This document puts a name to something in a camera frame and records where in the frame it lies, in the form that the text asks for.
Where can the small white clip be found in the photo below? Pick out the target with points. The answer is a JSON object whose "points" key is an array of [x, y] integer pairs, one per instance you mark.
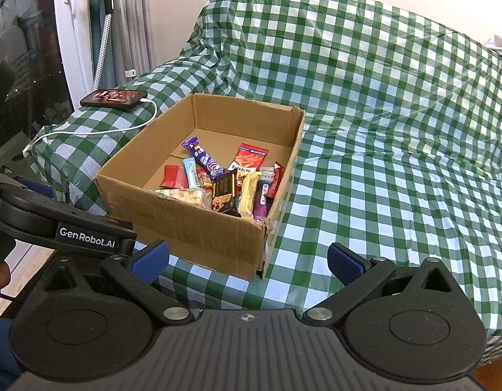
{"points": [[130, 73]]}

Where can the person's blue pants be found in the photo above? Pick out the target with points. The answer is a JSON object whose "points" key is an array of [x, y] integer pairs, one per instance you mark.
{"points": [[0, 350]]}

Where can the crumpled white cloth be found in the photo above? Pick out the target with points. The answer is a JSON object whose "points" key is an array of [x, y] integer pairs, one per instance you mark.
{"points": [[501, 44]]}

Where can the dark glass door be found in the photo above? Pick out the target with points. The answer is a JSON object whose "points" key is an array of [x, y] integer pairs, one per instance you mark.
{"points": [[27, 69]]}

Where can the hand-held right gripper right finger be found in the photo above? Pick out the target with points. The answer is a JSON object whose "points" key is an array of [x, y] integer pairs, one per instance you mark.
{"points": [[346, 260]]}

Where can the white door frame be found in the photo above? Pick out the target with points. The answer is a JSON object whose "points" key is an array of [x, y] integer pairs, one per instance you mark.
{"points": [[75, 49]]}

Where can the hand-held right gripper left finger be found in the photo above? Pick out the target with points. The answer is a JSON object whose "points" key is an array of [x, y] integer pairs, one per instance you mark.
{"points": [[149, 258]]}

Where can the black smartphone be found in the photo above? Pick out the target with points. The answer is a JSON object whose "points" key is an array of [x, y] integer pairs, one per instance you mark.
{"points": [[112, 97]]}

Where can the black cracker packet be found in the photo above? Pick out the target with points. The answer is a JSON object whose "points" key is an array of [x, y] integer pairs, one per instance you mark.
{"points": [[224, 191]]}

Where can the long red snack bar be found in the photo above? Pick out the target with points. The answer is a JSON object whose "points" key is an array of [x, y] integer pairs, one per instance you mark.
{"points": [[278, 175]]}

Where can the small red snack packet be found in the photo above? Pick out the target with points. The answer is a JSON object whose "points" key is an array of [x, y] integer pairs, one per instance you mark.
{"points": [[171, 176]]}

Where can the green white cracker packet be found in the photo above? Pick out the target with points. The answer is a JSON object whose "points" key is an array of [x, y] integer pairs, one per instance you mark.
{"points": [[185, 196]]}

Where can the cardboard box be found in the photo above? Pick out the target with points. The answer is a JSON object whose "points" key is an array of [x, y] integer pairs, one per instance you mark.
{"points": [[185, 236]]}

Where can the yellow snack packet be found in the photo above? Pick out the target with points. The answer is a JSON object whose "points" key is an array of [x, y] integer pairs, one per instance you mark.
{"points": [[249, 193]]}

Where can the light blue snack packet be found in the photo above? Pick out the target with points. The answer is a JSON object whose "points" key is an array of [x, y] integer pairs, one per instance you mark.
{"points": [[189, 171]]}

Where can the purple white snack packet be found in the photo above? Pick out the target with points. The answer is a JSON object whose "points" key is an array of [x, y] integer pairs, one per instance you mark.
{"points": [[202, 154]]}

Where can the green checked cloth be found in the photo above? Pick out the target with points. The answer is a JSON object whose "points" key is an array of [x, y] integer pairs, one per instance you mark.
{"points": [[377, 89]]}

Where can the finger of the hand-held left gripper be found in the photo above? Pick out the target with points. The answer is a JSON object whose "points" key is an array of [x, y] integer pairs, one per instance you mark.
{"points": [[37, 187], [63, 214]]}

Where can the long purple snack bar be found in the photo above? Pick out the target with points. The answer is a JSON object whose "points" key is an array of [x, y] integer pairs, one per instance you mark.
{"points": [[262, 199]]}

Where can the grey curtain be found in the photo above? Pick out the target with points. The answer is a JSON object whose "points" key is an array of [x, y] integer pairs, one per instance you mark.
{"points": [[132, 28]]}

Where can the red striped snack packet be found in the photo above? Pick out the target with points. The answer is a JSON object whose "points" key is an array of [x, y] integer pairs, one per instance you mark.
{"points": [[251, 155]]}

